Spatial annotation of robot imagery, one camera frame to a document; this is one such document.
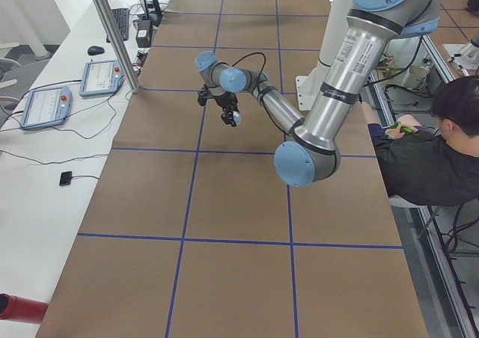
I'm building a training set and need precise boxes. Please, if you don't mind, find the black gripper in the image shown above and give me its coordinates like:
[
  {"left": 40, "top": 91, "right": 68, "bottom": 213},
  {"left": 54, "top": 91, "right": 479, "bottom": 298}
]
[{"left": 198, "top": 85, "right": 238, "bottom": 127}]

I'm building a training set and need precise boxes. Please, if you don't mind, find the blue call bell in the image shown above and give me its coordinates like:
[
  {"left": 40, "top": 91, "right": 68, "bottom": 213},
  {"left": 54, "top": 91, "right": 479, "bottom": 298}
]
[{"left": 233, "top": 111, "right": 242, "bottom": 126}]

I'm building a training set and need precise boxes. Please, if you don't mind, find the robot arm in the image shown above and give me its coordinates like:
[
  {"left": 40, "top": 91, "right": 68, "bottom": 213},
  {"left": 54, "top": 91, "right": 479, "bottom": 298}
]
[{"left": 195, "top": 0, "right": 440, "bottom": 187}]

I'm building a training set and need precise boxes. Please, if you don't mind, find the black power adapter box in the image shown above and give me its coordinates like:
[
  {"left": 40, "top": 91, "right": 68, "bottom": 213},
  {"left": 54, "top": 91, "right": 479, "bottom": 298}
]
[{"left": 135, "top": 20, "right": 153, "bottom": 48}]

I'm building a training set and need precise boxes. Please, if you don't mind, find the black monitor stand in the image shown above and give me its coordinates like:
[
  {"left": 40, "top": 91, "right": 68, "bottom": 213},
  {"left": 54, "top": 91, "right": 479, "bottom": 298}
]
[{"left": 145, "top": 0, "right": 163, "bottom": 27}]

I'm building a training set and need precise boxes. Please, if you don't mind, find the far teach pendant tablet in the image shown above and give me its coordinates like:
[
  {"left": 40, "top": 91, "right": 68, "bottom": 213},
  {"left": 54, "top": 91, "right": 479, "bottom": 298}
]
[{"left": 79, "top": 60, "right": 124, "bottom": 97}]

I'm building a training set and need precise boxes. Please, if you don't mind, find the teach pendant tablet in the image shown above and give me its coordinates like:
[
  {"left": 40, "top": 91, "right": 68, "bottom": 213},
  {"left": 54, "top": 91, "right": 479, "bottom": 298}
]
[
  {"left": 20, "top": 86, "right": 72, "bottom": 130},
  {"left": 79, "top": 60, "right": 124, "bottom": 97}
]

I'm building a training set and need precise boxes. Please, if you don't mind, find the black keyboard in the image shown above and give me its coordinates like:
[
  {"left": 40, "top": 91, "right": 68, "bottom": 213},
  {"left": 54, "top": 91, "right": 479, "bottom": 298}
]
[{"left": 111, "top": 7, "right": 129, "bottom": 41}]

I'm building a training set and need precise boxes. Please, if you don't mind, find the black computer mouse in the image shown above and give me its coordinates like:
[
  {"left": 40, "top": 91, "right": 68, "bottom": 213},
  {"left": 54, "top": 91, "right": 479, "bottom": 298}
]
[{"left": 87, "top": 46, "right": 105, "bottom": 56}]

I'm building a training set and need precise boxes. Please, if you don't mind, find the small black puck device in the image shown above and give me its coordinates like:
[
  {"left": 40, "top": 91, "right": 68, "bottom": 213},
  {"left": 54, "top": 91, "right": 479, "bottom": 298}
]
[{"left": 59, "top": 170, "right": 73, "bottom": 187}]

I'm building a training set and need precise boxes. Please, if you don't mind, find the near teach pendant tablet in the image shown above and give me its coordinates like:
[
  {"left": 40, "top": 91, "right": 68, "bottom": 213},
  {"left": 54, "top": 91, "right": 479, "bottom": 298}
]
[{"left": 20, "top": 86, "right": 72, "bottom": 130}]

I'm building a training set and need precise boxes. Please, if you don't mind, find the person in dark clothes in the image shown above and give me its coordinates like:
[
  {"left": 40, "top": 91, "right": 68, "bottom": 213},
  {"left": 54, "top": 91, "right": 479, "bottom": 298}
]
[{"left": 361, "top": 76, "right": 478, "bottom": 206}]

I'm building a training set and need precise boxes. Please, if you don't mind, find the red cylinder object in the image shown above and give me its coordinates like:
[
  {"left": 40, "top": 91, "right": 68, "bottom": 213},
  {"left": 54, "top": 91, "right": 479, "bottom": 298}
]
[{"left": 1, "top": 293, "right": 49, "bottom": 324}]

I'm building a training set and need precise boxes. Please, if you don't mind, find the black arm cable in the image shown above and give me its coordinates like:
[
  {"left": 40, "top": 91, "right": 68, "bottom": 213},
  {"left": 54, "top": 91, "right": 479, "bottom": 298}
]
[{"left": 224, "top": 52, "right": 278, "bottom": 99}]

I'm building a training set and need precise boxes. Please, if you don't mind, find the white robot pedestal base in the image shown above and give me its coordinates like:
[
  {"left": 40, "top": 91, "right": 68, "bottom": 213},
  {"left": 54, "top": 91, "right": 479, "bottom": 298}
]
[{"left": 295, "top": 0, "right": 378, "bottom": 113}]

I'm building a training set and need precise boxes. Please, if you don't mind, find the aluminium frame post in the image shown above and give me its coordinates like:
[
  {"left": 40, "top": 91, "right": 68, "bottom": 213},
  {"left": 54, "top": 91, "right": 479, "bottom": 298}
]
[{"left": 92, "top": 0, "right": 139, "bottom": 93}]

